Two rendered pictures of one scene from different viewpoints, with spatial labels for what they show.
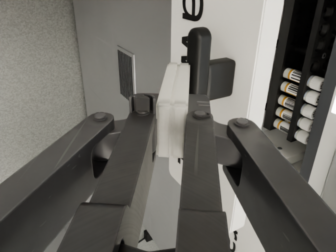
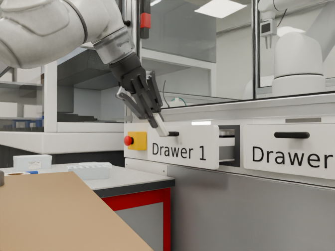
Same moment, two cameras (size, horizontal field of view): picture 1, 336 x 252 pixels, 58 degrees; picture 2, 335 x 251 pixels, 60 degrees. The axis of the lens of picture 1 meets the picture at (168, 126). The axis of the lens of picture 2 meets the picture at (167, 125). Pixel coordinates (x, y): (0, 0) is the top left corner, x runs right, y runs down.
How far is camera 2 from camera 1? 0.82 m
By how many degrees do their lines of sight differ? 96
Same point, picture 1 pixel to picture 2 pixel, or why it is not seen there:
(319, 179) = (229, 121)
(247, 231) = (261, 144)
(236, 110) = (181, 130)
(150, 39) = (211, 243)
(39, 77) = not seen: outside the picture
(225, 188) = (200, 130)
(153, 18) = (202, 235)
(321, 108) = not seen: hidden behind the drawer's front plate
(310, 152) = (222, 127)
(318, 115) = not seen: hidden behind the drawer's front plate
